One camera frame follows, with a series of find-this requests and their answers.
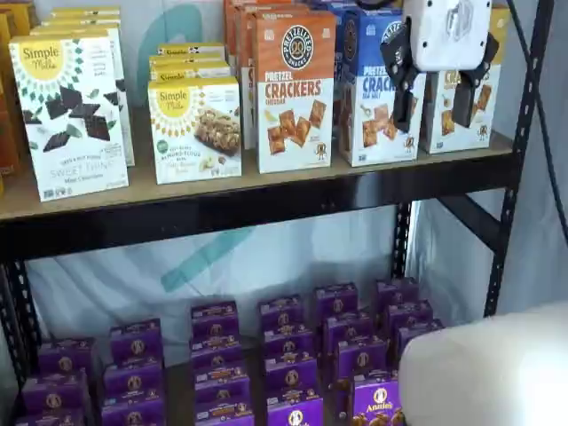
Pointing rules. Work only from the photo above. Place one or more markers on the yellow pretzel crackers box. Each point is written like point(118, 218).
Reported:
point(444, 128)

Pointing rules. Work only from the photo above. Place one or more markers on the Simple Mills mint thins box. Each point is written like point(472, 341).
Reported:
point(80, 22)
point(122, 89)
point(82, 16)
point(66, 111)
point(84, 10)

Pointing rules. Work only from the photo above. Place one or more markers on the wooden shelf board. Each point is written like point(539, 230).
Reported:
point(177, 193)

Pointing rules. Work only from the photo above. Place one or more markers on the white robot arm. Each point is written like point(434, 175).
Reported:
point(488, 368)

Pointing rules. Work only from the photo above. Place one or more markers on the black metal shelf rack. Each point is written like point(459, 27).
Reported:
point(222, 222)

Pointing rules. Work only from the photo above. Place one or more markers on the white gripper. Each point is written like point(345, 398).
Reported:
point(448, 35)

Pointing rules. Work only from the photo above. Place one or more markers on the orange pretzel crackers box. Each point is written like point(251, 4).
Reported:
point(293, 111)
point(248, 115)
point(231, 26)

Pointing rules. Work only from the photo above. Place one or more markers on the orange brown cookie box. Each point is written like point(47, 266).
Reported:
point(6, 133)
point(22, 18)

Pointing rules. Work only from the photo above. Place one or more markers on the yellow cracker box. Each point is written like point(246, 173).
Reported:
point(195, 133)

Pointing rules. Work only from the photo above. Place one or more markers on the purple Annie's snack box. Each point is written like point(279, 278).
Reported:
point(337, 299)
point(216, 352)
point(415, 328)
point(408, 313)
point(49, 419)
point(281, 310)
point(133, 415)
point(290, 377)
point(135, 341)
point(66, 355)
point(53, 395)
point(348, 327)
point(215, 319)
point(221, 384)
point(396, 290)
point(224, 415)
point(295, 412)
point(377, 404)
point(361, 359)
point(287, 341)
point(133, 381)

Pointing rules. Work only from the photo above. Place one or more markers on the Simple Mills almond bars box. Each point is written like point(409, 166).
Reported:
point(186, 57)
point(191, 71)
point(191, 48)

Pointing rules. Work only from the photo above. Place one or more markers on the blue pretzel crackers box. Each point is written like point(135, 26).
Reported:
point(368, 111)
point(340, 66)

